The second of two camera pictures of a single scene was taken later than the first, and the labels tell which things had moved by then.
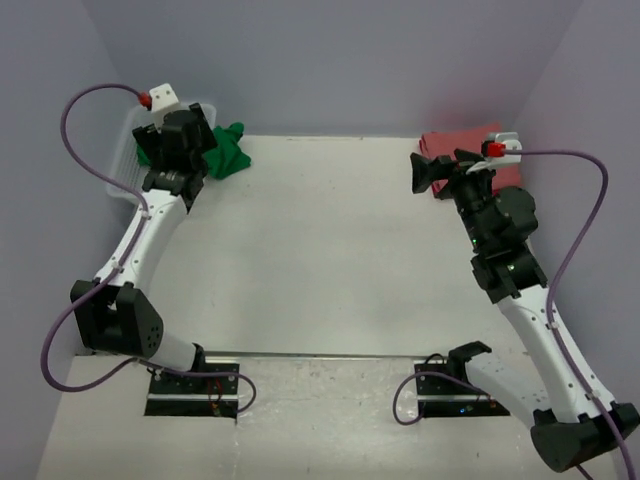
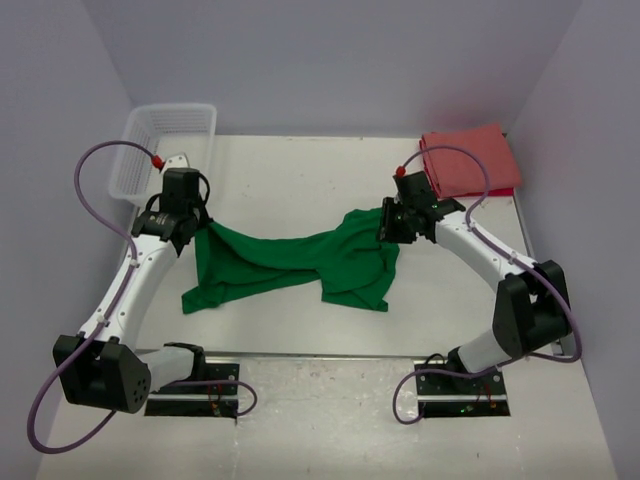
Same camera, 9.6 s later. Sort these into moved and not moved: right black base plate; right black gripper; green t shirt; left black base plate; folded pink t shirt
Moved: right black gripper; green t shirt
Not moved: right black base plate; left black base plate; folded pink t shirt
